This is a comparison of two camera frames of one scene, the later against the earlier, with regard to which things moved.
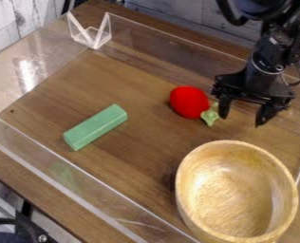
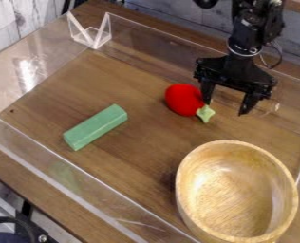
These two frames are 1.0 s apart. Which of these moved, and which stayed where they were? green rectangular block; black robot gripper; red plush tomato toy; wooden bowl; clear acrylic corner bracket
Moved: red plush tomato toy; black robot gripper
Stayed: wooden bowl; clear acrylic corner bracket; green rectangular block
